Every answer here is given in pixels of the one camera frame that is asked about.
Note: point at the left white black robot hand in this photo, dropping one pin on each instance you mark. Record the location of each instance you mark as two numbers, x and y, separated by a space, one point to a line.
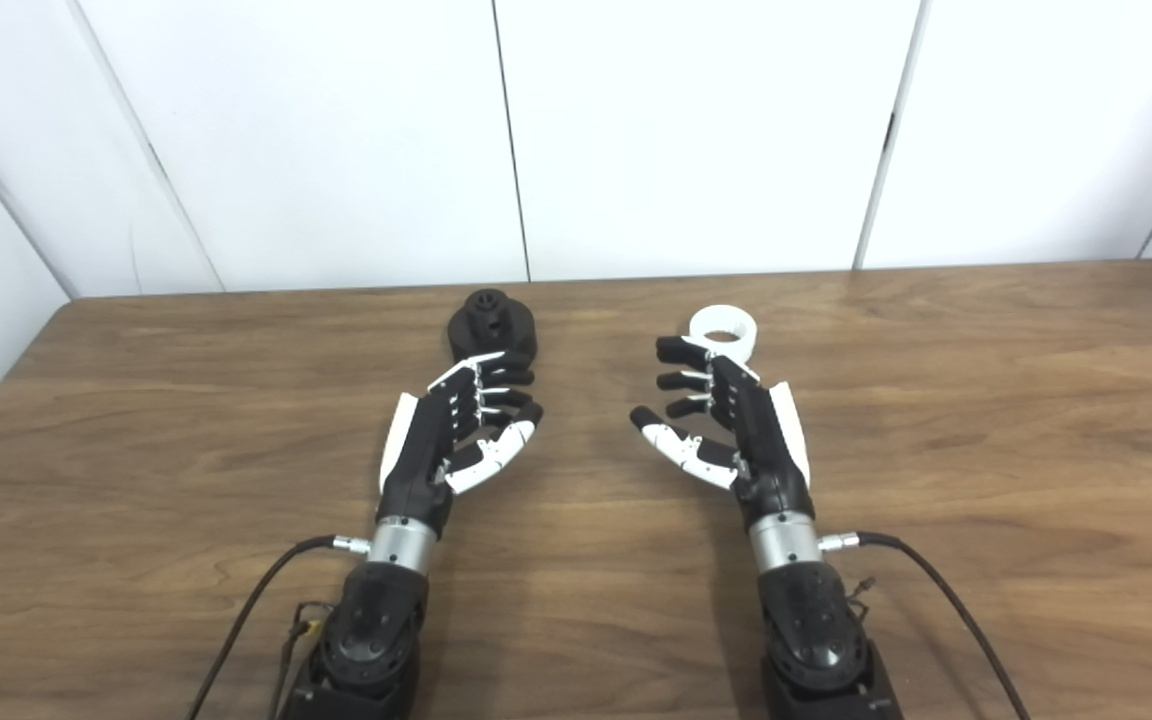
421 450

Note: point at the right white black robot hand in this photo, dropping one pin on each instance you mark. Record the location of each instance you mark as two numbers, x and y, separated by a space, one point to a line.
761 440

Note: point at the round black plastic part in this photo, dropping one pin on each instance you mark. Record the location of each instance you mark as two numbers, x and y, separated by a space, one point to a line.
506 325

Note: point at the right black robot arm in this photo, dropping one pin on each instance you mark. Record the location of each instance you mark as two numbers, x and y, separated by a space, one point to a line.
811 620

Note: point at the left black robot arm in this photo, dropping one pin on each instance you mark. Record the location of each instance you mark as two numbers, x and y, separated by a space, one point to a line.
376 620

